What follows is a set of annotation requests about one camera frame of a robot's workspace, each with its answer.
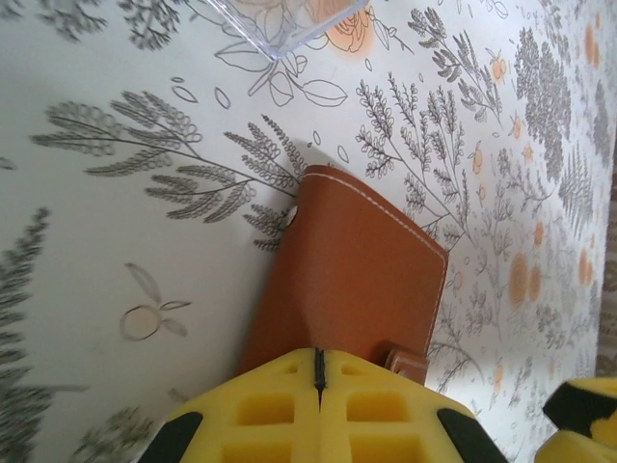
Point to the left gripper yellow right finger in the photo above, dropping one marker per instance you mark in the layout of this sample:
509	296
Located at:
385	424

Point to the brown leather card holder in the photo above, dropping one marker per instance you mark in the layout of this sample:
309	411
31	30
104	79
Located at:
356	251

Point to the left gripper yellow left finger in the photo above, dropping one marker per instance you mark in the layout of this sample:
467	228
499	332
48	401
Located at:
270	424

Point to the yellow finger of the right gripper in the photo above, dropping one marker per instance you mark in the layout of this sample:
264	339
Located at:
583	410

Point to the clear acrylic box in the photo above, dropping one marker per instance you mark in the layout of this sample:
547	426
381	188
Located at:
270	24

